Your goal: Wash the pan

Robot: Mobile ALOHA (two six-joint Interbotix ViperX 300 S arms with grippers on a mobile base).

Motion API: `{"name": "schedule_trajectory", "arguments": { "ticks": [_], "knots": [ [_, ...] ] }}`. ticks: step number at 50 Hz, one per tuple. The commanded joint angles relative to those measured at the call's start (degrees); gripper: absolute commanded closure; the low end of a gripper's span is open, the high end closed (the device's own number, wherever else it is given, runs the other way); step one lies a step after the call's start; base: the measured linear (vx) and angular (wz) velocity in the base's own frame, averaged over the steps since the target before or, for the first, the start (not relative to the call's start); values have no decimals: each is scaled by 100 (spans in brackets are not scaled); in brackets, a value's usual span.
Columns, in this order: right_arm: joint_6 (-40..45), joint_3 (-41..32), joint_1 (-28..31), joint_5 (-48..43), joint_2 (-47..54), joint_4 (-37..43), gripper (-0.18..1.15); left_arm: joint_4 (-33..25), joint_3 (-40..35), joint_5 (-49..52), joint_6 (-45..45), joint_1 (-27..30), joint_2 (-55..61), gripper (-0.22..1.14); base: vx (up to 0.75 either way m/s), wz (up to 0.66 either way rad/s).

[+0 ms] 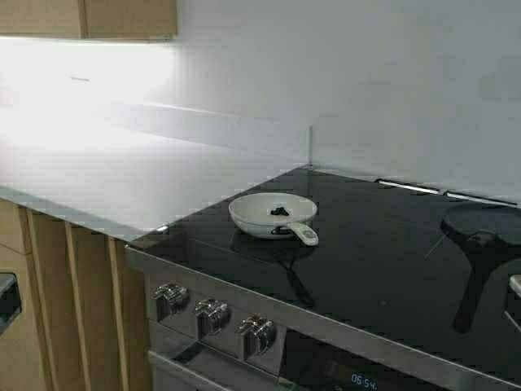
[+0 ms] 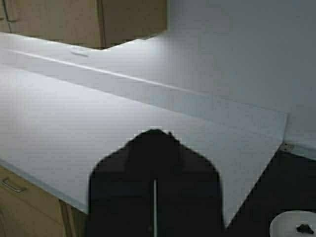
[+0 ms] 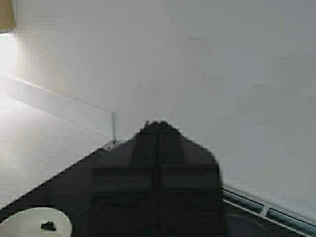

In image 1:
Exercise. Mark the stainless steel oven range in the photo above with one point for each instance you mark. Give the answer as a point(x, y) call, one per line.
point(344, 320)

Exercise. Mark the chrome stove knob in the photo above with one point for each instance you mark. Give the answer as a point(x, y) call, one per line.
point(211, 316)
point(170, 299)
point(256, 336)

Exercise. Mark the wooden lower cabinet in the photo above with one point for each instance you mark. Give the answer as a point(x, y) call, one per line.
point(82, 324)

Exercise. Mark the left chrome stove knob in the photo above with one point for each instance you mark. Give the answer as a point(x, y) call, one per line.
point(170, 299)

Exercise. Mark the base camera mount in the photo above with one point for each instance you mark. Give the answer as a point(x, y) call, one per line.
point(512, 306)
point(10, 302)

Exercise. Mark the left base camera mount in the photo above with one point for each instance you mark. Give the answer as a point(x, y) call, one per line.
point(10, 302)

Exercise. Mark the white frying pan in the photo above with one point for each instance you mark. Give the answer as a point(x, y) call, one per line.
point(251, 214)

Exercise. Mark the right chrome stove knob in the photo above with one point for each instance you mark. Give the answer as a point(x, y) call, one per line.
point(256, 336)

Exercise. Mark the black food residue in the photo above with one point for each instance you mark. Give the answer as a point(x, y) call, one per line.
point(279, 211)

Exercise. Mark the middle chrome stove knob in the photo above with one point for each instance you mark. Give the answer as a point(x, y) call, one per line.
point(211, 316)

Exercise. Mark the wooden upper cabinet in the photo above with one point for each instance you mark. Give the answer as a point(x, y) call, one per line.
point(90, 19)

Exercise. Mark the right base camera mount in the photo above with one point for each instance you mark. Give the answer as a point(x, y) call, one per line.
point(512, 306)

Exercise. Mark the black frying pan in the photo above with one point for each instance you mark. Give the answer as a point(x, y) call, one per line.
point(489, 237)

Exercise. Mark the wooden cabinet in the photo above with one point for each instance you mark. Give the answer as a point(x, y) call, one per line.
point(82, 324)
point(90, 19)

